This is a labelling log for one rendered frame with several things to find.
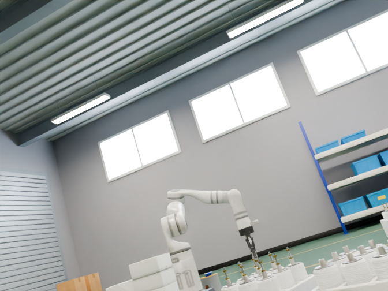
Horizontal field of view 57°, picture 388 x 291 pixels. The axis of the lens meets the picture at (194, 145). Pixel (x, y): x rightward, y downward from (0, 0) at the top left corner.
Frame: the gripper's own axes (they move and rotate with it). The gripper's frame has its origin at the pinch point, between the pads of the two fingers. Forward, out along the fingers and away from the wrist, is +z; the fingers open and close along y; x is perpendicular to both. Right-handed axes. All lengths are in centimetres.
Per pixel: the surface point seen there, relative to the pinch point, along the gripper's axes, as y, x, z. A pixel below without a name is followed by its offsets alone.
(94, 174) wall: -601, -260, -242
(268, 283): 21.4, 0.6, 11.5
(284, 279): 12.7, 8.6, 13.3
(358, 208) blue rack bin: -397, 197, 2
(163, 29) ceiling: -326, -7, -363
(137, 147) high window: -561, -142, -260
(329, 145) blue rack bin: -395, 193, -105
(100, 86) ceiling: -446, -160, -366
